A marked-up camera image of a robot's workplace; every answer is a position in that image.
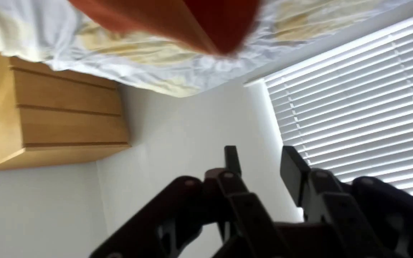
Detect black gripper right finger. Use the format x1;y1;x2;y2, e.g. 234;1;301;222
280;145;399;258

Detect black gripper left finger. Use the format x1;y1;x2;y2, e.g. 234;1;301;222
89;145;290;258

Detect orange towel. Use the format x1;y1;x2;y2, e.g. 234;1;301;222
67;0;262;57

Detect white yellow floral bed sheet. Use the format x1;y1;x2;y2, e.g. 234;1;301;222
0;0;409;99

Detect white window blinds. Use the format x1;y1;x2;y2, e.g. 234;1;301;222
262;19;413;206

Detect light wooden dresser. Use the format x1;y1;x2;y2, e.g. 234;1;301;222
0;47;132;173

